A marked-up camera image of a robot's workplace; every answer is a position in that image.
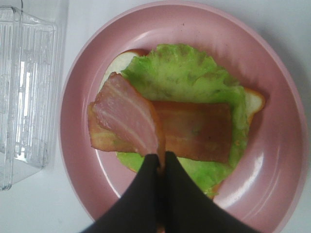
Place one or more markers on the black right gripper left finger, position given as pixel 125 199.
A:
pixel 135 211

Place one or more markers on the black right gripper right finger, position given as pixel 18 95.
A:
pixel 189 210

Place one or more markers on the bacon strip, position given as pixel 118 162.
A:
pixel 120 108
pixel 197 131

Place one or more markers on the bread slice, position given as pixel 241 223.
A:
pixel 254 100

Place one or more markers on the green lettuce leaf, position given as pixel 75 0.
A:
pixel 184 74

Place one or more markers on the pink round plate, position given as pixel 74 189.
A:
pixel 264 189

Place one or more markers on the left clear plastic tray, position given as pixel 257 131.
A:
pixel 32 40

